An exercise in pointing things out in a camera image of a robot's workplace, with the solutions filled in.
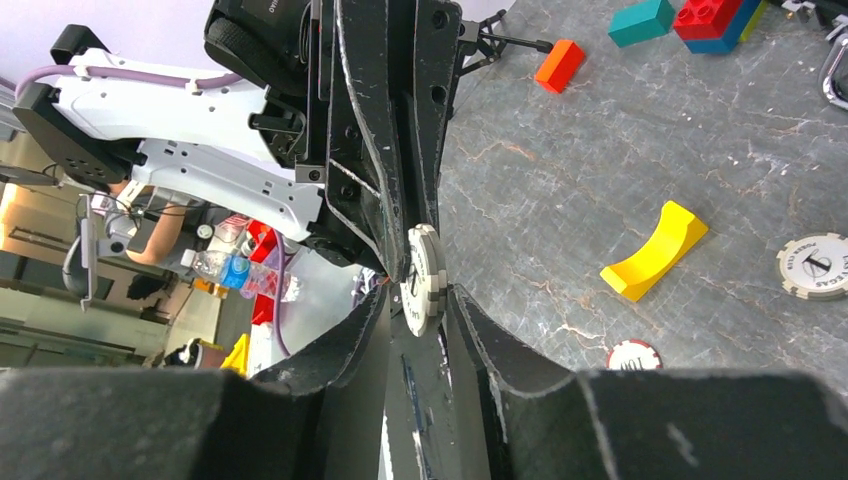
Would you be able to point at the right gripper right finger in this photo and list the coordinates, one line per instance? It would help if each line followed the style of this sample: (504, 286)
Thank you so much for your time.
(522, 416)

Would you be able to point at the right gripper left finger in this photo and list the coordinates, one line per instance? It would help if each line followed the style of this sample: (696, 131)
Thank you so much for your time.
(315, 415)

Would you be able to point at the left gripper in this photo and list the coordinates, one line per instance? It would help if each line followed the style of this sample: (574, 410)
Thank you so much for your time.
(327, 71)

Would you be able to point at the white 1 poker chip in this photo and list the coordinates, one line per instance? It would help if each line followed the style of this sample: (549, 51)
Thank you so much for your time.
(424, 291)

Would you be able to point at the grey poker chip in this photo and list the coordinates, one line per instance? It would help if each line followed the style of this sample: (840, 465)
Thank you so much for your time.
(814, 267)

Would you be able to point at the black poker chip case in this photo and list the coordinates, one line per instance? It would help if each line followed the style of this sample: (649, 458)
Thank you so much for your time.
(832, 17)

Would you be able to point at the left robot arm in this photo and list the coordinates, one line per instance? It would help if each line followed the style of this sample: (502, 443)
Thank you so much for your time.
(105, 119)

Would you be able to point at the red poker chip near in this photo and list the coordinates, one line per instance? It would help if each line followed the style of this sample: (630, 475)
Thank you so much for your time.
(633, 354)

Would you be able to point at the clear water bottle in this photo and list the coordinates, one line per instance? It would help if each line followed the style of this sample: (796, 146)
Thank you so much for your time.
(240, 273)

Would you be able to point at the orange block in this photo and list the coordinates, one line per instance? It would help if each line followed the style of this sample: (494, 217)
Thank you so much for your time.
(560, 66)

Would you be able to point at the yellow arch block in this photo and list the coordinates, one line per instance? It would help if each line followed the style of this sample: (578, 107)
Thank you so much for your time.
(678, 230)

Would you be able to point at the teal block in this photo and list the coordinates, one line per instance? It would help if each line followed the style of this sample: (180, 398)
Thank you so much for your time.
(641, 22)

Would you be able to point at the seated person in background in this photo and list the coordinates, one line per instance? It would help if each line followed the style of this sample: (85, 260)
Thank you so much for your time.
(167, 241)

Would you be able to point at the red blue lego block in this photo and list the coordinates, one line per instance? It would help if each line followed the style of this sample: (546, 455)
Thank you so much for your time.
(715, 26)

